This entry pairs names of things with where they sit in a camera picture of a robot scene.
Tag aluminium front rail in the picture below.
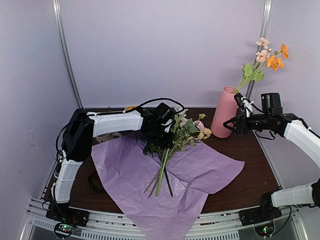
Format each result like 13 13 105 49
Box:
18 198 308 240

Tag left aluminium frame post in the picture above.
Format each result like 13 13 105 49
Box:
52 0 84 109

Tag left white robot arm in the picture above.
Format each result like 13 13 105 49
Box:
49 103 175 222

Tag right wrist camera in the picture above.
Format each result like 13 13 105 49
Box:
261 92 283 116

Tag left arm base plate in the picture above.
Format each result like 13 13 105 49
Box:
45 204 90 227

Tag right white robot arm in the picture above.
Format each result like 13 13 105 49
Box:
223 113 320 221

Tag black printed ribbon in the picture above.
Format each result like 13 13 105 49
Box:
87 171 107 194

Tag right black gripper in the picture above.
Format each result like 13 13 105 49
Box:
223 110 272 135

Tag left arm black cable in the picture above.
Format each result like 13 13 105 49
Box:
55 97 187 161

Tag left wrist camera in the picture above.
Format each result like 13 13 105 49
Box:
153 102 174 124

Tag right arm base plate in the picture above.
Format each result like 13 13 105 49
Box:
238 206 282 227

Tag pink cylindrical vase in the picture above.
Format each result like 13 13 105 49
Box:
210 86 238 139

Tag white floral mug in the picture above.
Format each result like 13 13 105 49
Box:
95 132 123 144

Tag mug with yellow interior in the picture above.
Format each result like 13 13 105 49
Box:
124 105 136 112

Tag purple tissue paper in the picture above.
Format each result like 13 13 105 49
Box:
90 132 246 240

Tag pink and yellow roses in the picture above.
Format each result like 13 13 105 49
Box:
148 109 212 192

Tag peach blossom fuzzy stem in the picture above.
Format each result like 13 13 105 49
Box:
233 37 272 95

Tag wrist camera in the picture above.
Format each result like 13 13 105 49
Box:
261 92 283 116
153 102 174 124

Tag fuzzy green orange flower stem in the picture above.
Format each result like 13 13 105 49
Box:
233 43 290 95

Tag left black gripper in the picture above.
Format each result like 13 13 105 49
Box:
146 125 175 149

